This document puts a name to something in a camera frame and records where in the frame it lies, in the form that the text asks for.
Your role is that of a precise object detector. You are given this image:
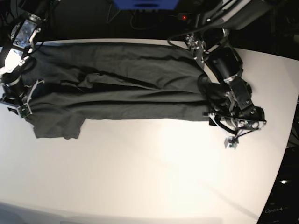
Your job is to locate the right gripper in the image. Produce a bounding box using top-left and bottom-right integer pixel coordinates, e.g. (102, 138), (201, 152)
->
(0, 79), (44, 112)

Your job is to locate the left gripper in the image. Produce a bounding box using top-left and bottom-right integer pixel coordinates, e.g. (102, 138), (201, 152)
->
(203, 112), (266, 138)

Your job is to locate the dark grey T-shirt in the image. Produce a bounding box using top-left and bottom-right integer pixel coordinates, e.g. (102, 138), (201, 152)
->
(23, 43), (208, 140)

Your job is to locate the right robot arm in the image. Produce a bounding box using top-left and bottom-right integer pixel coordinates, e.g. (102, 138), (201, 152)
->
(0, 0), (60, 118)

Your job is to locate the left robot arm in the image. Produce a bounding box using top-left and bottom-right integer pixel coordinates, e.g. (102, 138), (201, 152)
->
(167, 0), (280, 142)

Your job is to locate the black OpenArm case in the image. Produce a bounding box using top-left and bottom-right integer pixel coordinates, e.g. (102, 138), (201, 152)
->
(256, 172), (299, 224)

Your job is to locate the black power strip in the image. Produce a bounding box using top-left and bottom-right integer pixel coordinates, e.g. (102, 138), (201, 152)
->
(177, 13), (193, 21)

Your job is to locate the blue box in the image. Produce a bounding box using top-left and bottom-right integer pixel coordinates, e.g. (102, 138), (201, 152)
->
(113, 0), (179, 10)

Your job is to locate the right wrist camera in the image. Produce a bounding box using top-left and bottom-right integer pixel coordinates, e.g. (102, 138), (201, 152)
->
(16, 104), (32, 118)

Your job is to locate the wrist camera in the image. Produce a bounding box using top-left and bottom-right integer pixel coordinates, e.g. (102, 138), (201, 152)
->
(16, 104), (32, 118)
(224, 136), (239, 149)

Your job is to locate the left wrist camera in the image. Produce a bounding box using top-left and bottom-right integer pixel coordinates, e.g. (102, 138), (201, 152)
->
(224, 136), (239, 149)

